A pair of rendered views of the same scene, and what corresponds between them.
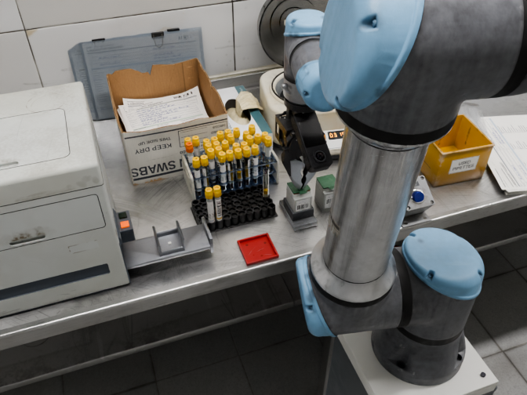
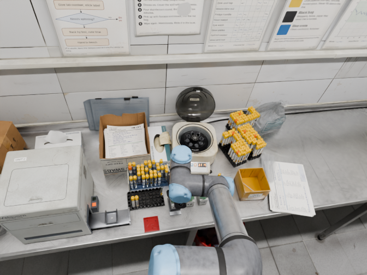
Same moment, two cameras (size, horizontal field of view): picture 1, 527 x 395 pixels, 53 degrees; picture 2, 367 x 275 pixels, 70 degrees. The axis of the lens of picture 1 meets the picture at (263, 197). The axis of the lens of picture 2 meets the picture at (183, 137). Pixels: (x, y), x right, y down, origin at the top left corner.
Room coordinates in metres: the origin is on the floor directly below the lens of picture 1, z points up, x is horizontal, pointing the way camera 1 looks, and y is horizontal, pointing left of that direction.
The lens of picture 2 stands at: (0.31, -0.09, 2.07)
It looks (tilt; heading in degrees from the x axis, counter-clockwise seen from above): 51 degrees down; 2
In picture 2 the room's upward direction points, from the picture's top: 8 degrees clockwise
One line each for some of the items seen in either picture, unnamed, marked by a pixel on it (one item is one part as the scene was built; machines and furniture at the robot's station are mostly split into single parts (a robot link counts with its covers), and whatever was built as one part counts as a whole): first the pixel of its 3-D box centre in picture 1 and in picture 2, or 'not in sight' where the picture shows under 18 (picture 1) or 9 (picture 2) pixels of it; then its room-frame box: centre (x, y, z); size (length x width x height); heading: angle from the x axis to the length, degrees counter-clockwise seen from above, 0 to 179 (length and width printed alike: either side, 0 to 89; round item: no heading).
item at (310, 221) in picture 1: (298, 208); (174, 205); (0.84, -0.08, 0.89); 0.09 x 0.05 x 0.04; 19
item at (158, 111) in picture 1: (167, 117); (125, 142); (1.11, 0.24, 0.95); 0.29 x 0.25 x 0.15; 19
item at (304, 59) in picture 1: (329, 75); (184, 185); (0.75, -0.10, 1.27); 0.11 x 0.11 x 0.08; 8
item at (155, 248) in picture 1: (158, 244); (106, 218); (0.71, 0.21, 0.92); 0.21 x 0.07 x 0.05; 109
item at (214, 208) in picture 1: (232, 193); (145, 194); (0.85, 0.07, 0.93); 0.17 x 0.09 x 0.11; 110
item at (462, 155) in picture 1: (448, 150); (251, 184); (1.01, -0.44, 0.93); 0.13 x 0.13 x 0.10; 15
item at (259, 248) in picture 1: (257, 248); (151, 223); (0.74, 0.01, 0.88); 0.07 x 0.07 x 0.01; 19
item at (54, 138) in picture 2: not in sight; (58, 141); (1.05, 0.58, 0.94); 0.22 x 0.12 x 0.13; 113
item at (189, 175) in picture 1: (230, 168); (148, 176); (0.96, 0.08, 0.91); 0.20 x 0.10 x 0.07; 109
